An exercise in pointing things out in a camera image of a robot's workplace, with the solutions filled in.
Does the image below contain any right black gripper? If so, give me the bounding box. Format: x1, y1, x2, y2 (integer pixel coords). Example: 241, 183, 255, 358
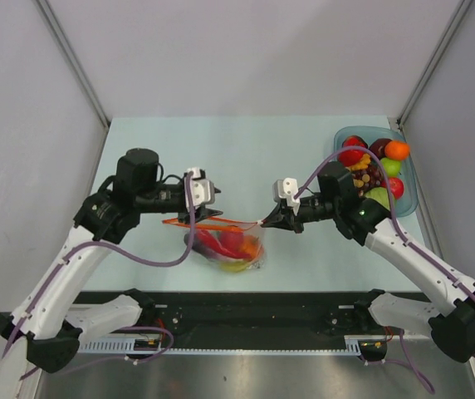
261, 195, 338, 234

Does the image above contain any red chili pepper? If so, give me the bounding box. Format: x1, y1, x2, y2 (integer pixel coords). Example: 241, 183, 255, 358
193, 229, 233, 258

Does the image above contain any red tomato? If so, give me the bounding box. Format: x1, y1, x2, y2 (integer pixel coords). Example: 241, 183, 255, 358
218, 231, 244, 252

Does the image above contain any clear zip bag orange zipper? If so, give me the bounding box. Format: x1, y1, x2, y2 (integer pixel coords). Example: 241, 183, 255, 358
161, 215, 268, 273

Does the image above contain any yellow starfruit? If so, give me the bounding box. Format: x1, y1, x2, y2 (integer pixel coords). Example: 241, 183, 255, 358
220, 262, 250, 273

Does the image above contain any orange pumpkin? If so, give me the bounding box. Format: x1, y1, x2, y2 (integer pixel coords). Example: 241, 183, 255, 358
239, 235, 262, 259

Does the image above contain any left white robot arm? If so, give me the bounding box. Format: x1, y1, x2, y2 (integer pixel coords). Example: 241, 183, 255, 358
0, 148, 219, 373

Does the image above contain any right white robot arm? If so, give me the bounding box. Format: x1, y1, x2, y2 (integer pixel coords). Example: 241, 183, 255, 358
261, 161, 475, 363

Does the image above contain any red bell pepper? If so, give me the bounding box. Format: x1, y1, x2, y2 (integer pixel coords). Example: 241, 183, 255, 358
338, 135, 368, 167

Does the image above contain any dark grape bunch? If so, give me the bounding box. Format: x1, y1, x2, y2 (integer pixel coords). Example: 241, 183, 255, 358
352, 163, 384, 192

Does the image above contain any green cabbage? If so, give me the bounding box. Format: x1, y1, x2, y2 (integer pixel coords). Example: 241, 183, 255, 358
365, 187, 390, 210

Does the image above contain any small red apple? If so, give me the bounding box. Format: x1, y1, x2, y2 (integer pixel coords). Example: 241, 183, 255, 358
389, 177, 404, 200

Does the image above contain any green apple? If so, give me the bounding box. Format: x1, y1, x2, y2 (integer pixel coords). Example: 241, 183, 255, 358
380, 157, 401, 178

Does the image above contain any orange tangerine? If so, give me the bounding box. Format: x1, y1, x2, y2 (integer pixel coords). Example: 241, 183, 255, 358
384, 140, 410, 161

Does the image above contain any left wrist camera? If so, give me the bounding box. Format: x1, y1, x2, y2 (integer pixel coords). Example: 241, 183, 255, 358
184, 167, 216, 210

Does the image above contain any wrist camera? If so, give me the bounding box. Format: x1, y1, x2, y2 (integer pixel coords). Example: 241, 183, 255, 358
272, 178, 301, 210
184, 167, 216, 210

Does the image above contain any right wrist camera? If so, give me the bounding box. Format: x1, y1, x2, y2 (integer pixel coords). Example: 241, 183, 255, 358
272, 178, 301, 210

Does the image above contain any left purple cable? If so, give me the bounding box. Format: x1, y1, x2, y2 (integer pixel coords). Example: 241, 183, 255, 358
0, 172, 199, 382

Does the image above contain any purple cable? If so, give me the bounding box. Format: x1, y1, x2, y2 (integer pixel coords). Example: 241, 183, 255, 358
295, 145, 475, 395
0, 172, 199, 382

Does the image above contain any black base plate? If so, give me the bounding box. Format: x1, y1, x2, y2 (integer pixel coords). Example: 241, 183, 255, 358
66, 288, 405, 350

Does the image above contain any aluminium frame rail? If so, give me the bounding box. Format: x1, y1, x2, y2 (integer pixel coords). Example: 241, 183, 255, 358
29, 303, 475, 346

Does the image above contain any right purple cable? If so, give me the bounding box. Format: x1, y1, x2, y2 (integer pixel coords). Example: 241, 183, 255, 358
295, 145, 475, 395

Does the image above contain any white cable duct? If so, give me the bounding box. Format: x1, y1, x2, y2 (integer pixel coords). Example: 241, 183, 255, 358
77, 334, 388, 357

